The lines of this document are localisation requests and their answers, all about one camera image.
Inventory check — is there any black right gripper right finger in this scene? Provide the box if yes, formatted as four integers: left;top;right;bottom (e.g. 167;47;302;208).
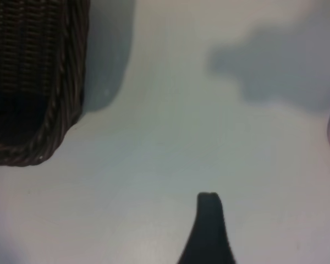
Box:
207;192;237;264

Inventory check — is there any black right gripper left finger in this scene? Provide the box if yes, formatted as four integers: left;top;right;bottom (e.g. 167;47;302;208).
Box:
177;192;209;264

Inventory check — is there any dark brown wicker basket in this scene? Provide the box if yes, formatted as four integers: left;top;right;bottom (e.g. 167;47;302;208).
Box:
0;0;89;168

